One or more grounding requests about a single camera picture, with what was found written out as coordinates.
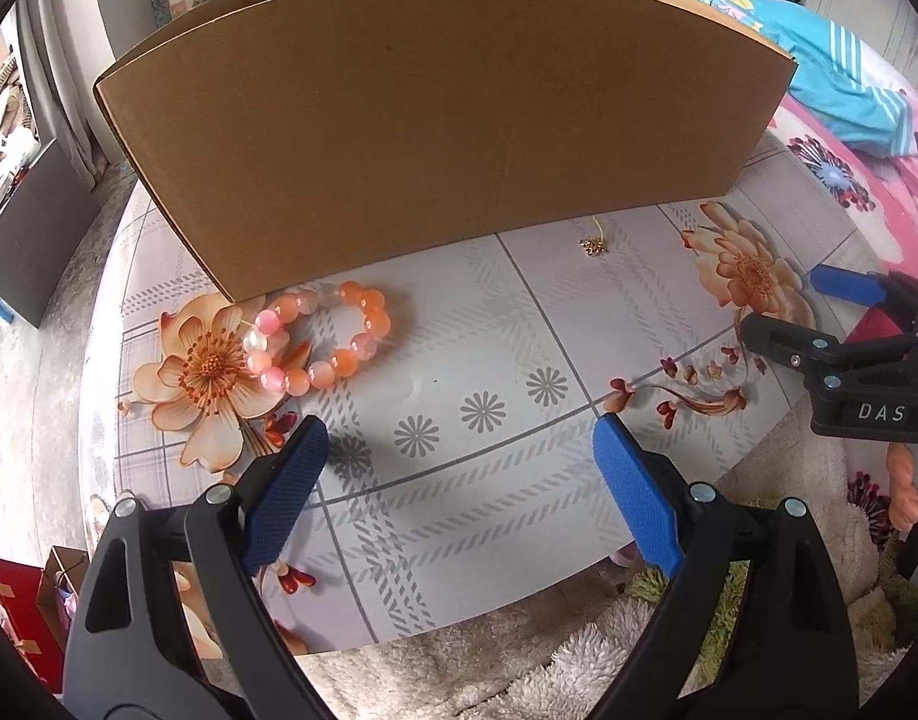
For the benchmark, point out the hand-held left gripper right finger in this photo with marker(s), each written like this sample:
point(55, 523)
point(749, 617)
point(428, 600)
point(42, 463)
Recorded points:
point(639, 495)

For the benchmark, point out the teal striped garment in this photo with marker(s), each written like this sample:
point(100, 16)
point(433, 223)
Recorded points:
point(804, 52)

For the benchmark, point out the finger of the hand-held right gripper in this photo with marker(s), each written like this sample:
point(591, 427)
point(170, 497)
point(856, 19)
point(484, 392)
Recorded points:
point(774, 337)
point(841, 283)

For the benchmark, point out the brown cardboard box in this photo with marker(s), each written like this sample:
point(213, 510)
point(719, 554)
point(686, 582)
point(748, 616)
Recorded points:
point(429, 127)

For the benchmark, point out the grey curtain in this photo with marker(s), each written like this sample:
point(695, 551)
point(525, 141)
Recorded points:
point(61, 75)

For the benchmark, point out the pink floral blanket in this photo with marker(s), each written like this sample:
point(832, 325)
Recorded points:
point(879, 187)

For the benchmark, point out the red gift box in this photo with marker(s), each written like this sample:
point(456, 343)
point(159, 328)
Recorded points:
point(16, 615)

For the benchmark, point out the person's right hand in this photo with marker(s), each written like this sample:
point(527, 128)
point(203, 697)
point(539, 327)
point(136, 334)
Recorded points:
point(905, 487)

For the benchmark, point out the dark grey box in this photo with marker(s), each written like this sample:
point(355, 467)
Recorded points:
point(31, 240)

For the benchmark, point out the gold flower hook earring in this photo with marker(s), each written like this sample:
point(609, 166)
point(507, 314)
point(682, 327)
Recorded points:
point(594, 245)

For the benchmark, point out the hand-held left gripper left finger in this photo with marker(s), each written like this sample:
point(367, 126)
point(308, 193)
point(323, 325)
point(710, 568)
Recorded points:
point(286, 495)

